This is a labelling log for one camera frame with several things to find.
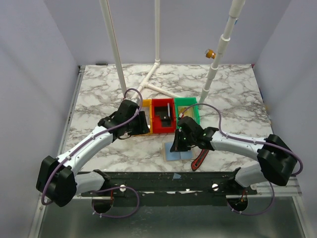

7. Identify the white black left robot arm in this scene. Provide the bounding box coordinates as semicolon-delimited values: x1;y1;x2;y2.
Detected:
36;100;150;207

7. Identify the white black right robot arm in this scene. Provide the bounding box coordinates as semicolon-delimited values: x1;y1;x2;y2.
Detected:
170;117;297;195

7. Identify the gold card in green bin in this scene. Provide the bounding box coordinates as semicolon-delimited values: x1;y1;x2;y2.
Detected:
178;106;194;118

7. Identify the black VIP card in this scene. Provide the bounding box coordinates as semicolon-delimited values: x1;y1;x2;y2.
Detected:
155;106;172;127

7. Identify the yellow plastic bin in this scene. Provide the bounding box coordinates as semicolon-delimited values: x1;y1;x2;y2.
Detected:
128;99;152;136

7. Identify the red plastic bin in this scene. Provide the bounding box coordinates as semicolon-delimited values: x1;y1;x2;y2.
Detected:
152;98;176;134

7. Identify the green plastic bin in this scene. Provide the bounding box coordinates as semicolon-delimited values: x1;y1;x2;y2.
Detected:
174;97;200;124

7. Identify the red black utility knife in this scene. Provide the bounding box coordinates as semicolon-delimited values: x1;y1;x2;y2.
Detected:
191;149;209;171

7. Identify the orange knob on pipe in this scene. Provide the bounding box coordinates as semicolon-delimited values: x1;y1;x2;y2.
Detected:
205;49;216;59

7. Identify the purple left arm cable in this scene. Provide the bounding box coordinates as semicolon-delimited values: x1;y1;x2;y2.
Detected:
41;88;143;219

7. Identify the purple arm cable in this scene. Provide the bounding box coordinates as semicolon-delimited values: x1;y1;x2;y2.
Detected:
41;88;143;219
178;103;304;216

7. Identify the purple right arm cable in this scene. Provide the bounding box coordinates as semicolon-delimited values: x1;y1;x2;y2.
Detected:
178;103;304;216

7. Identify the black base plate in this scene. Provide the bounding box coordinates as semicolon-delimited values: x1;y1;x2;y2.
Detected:
82;172;256;207

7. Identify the white PVC pipe frame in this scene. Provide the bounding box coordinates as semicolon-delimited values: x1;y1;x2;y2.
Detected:
100;0;245;103

